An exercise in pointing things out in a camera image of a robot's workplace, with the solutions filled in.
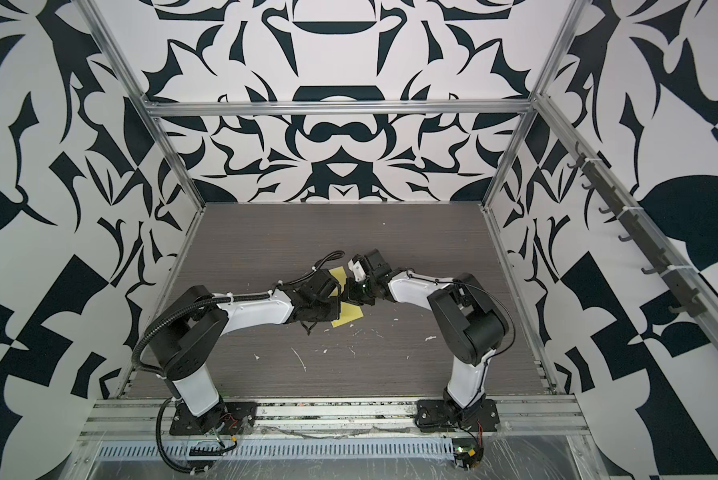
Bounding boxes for aluminium front rail frame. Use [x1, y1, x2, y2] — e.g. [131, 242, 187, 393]
[79, 395, 589, 440]

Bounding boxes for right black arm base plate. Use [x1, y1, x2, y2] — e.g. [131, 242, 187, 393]
[413, 398, 500, 433]

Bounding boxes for small green-lit electronics box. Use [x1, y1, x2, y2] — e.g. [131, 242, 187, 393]
[452, 438, 484, 470]

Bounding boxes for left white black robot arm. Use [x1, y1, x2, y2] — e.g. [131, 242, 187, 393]
[132, 267, 341, 418]

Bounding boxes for black wall hook rail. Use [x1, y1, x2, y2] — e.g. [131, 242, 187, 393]
[568, 141, 708, 318]

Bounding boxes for white slotted cable duct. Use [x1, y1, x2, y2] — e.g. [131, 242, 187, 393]
[98, 437, 453, 461]

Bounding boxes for yellow square paper sheet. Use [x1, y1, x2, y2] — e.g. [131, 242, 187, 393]
[329, 267, 363, 328]

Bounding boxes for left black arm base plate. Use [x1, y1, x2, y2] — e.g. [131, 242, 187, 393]
[169, 401, 259, 436]

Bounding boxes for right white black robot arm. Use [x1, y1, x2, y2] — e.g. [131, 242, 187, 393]
[341, 250, 510, 413]

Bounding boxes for left black corrugated cable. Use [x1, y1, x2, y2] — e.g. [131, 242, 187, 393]
[154, 395, 240, 475]

